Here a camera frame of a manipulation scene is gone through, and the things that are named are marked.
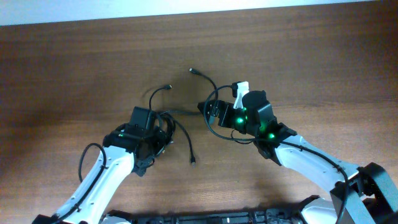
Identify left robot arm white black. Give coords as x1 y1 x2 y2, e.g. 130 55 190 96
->
34 107 177 223

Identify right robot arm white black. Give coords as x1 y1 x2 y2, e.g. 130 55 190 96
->
198 90 397 223

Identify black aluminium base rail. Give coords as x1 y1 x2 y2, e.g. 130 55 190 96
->
102 208 308 224

